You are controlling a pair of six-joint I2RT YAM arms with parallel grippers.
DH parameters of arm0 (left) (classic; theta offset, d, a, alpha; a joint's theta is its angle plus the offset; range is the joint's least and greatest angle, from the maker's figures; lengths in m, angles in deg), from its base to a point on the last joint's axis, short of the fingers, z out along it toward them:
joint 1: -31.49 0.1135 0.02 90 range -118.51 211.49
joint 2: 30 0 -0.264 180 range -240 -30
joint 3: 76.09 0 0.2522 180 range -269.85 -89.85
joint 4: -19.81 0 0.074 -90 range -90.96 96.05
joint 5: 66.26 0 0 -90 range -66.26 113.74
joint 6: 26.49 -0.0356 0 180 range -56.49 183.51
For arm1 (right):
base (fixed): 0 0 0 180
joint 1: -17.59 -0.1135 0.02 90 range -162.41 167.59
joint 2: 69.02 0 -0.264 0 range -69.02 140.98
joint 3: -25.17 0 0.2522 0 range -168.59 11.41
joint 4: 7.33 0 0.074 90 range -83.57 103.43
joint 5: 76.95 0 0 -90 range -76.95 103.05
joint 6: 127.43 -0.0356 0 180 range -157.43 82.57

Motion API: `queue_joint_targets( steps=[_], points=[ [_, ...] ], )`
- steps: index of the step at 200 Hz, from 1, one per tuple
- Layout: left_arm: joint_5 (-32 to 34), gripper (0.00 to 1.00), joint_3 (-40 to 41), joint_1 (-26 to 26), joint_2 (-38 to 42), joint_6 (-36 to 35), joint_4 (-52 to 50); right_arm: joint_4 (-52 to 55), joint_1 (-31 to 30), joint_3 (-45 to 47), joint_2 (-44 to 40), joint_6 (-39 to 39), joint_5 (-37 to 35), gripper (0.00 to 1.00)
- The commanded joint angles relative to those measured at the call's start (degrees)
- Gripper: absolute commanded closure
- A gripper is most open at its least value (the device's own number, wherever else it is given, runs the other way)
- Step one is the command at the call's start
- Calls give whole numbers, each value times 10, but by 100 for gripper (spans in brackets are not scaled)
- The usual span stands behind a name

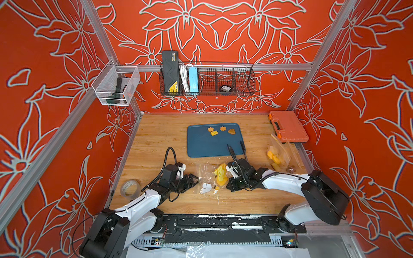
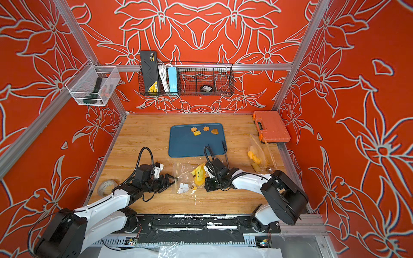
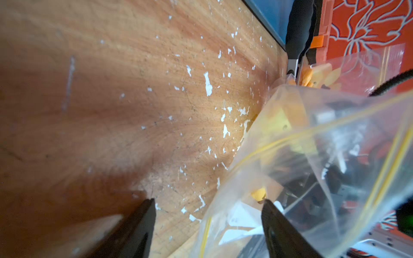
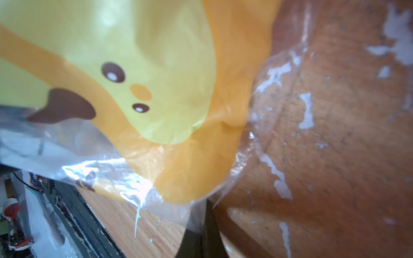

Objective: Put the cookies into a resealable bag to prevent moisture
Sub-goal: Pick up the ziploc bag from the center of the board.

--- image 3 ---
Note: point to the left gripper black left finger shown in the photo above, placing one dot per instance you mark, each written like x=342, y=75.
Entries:
x=132, y=238

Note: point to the clear bag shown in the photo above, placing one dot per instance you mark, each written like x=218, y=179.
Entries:
x=358, y=73

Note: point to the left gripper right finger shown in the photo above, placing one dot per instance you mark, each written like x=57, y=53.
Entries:
x=282, y=239

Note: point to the dark blue tray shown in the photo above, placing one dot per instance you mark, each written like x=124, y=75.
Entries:
x=274, y=16

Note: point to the orange tool case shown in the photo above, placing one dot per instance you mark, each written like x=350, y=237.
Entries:
x=319, y=46

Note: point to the bag with yellow duck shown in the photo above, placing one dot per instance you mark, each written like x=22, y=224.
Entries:
x=331, y=163

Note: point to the black metal tongs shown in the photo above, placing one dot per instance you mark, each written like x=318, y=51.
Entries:
x=300, y=32

